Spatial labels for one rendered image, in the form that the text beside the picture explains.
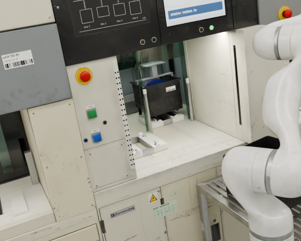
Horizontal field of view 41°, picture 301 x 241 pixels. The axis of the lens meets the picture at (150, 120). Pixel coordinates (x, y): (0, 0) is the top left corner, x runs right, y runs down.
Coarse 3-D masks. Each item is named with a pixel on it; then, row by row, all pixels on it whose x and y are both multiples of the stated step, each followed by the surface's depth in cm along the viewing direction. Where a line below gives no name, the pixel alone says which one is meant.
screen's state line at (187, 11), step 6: (198, 6) 163; (204, 6) 165; (210, 6) 166; (216, 6) 167; (222, 6) 168; (168, 12) 159; (174, 12) 160; (180, 12) 161; (186, 12) 162; (192, 12) 163; (198, 12) 164; (204, 12) 165; (174, 18) 160
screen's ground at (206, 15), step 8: (208, 0) 165; (216, 0) 166; (168, 8) 158; (176, 8) 160; (224, 8) 169; (192, 16) 163; (200, 16) 165; (208, 16) 166; (216, 16) 168; (168, 24) 160; (176, 24) 161
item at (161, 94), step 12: (156, 72) 229; (132, 84) 236; (156, 84) 222; (168, 84) 225; (156, 96) 223; (168, 96) 226; (180, 96) 230; (156, 108) 225; (168, 108) 228; (180, 108) 232
